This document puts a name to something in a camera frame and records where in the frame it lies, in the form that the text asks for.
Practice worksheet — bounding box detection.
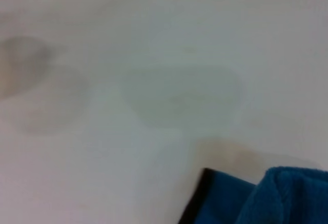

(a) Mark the blue rag with black trim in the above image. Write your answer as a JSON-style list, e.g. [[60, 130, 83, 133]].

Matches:
[[179, 166, 328, 224]]

